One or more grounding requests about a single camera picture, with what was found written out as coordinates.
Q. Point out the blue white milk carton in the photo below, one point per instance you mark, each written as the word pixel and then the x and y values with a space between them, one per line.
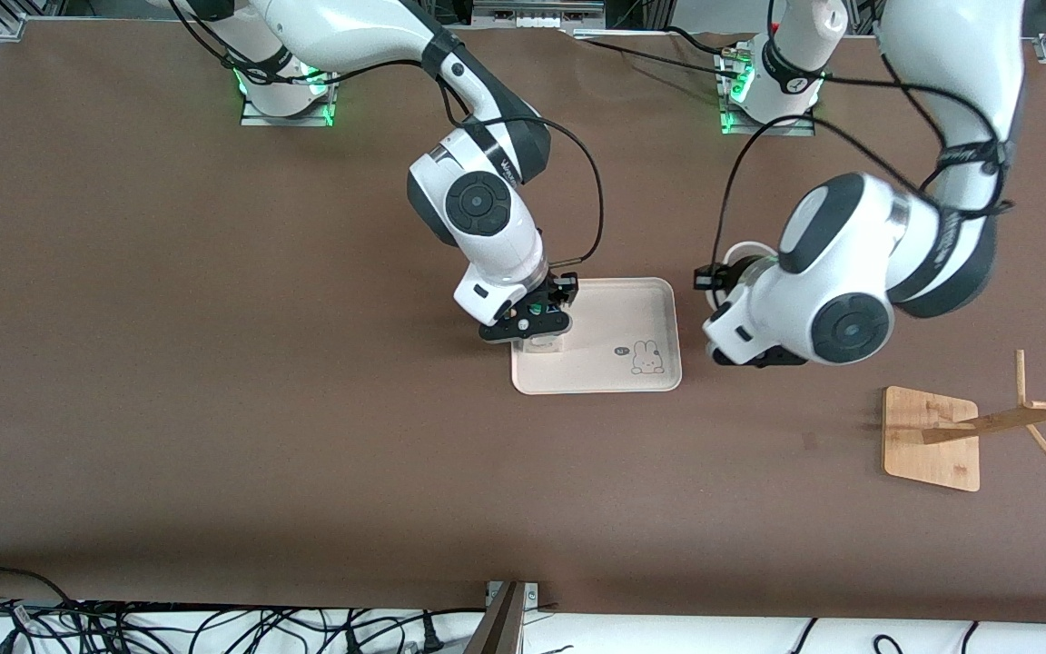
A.
pixel 543 343

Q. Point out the white smiley face mug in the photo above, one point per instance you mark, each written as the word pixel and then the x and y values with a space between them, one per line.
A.
pixel 745 246

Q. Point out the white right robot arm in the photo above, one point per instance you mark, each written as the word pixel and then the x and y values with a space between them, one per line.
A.
pixel 478 209

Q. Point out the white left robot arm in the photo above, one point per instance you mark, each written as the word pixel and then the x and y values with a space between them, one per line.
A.
pixel 850 272

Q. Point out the cream rabbit print tray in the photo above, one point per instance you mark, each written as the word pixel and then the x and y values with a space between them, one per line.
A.
pixel 600 374

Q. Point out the wooden mug tree stand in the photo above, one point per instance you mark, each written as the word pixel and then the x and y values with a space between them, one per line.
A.
pixel 927 454

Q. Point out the brown table cover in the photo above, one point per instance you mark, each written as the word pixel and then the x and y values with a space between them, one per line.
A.
pixel 214 409

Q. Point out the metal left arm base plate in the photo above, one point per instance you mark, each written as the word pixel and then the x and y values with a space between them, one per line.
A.
pixel 804 130

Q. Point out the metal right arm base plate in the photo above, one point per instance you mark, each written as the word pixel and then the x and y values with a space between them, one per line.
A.
pixel 260 119

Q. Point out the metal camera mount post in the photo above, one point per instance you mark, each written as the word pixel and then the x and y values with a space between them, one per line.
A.
pixel 500 627

